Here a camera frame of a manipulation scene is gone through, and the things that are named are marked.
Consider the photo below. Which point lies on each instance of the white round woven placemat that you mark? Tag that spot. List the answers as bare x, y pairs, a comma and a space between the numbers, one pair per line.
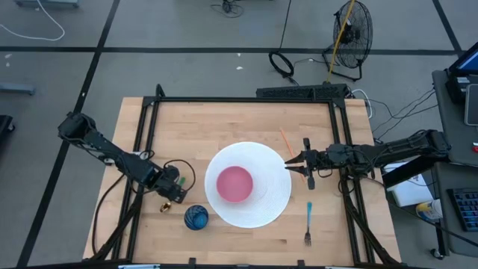
269, 201

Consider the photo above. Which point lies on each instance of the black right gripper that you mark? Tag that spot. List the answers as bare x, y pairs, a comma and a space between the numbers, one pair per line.
328, 158

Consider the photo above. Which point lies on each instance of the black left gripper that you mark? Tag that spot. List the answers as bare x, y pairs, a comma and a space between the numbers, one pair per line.
170, 183

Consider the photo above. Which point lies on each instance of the pink bowl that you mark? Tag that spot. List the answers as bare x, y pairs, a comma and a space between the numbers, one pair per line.
234, 184

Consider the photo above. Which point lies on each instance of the white wipes canister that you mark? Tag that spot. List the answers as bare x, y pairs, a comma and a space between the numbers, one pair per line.
429, 210

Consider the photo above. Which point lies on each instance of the black floor fan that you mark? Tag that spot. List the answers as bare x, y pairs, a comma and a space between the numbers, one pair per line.
353, 35

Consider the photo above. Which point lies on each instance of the grey floor bar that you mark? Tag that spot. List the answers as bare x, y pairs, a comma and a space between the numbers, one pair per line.
16, 89

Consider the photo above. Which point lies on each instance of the grey desk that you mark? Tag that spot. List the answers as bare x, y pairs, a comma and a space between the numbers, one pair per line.
453, 127

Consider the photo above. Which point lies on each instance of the black metal table frame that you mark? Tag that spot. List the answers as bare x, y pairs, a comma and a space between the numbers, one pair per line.
239, 100

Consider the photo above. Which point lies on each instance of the black perforated box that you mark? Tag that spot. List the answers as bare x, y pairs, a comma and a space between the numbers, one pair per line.
298, 92

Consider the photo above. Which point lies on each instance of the white box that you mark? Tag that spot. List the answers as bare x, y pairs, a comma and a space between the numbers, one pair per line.
409, 192

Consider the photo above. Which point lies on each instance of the orange drinking straw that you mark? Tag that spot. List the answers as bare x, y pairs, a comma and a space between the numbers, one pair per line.
287, 142

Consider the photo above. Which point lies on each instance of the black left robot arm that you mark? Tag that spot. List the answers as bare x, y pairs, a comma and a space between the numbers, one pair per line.
108, 149

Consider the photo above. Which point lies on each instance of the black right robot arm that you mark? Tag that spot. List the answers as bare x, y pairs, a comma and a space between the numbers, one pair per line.
399, 149

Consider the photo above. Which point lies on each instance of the laptop with blue screen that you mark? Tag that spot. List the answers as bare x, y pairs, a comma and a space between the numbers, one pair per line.
468, 61

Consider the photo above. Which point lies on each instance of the black diagonal beam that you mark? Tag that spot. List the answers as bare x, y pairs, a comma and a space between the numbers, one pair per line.
411, 171

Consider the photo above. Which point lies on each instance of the grey tablet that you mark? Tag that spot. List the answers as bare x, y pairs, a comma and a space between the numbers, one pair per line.
472, 104

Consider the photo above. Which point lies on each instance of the black keyboard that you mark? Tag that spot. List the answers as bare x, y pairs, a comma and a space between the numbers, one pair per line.
467, 209

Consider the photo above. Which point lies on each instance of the blue faceted glass cup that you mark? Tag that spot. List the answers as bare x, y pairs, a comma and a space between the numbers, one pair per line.
196, 217

